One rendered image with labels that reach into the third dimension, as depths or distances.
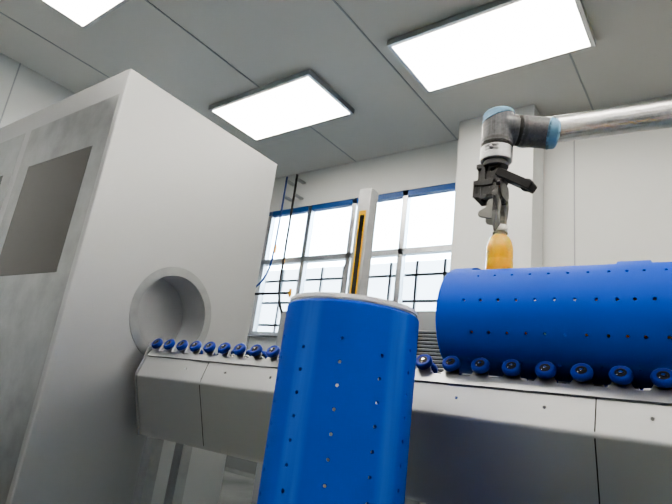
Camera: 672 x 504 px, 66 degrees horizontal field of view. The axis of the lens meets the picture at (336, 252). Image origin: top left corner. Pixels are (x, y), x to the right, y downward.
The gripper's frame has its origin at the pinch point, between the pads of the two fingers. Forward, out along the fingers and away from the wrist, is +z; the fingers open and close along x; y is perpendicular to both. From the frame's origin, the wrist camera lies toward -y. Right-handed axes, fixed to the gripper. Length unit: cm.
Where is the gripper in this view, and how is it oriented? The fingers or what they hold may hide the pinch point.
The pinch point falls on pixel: (500, 228)
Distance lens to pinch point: 149.5
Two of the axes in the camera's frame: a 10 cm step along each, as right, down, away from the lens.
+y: -8.1, 0.5, 5.8
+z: -1.2, 9.6, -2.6
